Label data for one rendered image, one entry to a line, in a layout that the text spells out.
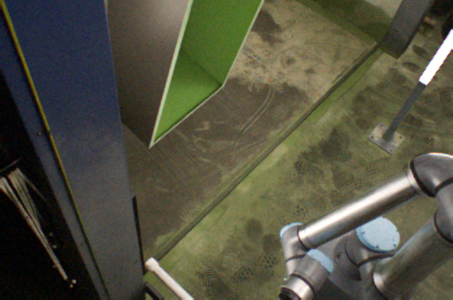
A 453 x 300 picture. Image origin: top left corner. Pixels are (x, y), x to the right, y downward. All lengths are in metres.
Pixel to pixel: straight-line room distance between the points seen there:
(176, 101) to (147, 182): 0.54
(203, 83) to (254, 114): 0.59
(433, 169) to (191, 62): 1.70
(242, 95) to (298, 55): 0.63
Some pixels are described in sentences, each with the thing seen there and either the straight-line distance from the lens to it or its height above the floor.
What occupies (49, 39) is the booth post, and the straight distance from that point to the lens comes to 0.67.
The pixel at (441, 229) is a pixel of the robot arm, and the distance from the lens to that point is 1.26.
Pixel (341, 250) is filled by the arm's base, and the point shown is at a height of 0.70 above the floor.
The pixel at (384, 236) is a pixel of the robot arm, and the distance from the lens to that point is 1.73.
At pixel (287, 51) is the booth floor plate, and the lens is 3.49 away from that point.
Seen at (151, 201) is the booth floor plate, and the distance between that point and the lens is 2.60.
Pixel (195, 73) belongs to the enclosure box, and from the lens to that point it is 2.57.
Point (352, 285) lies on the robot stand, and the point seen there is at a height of 0.64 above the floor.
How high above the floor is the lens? 2.35
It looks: 53 degrees down
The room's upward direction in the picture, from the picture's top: 11 degrees clockwise
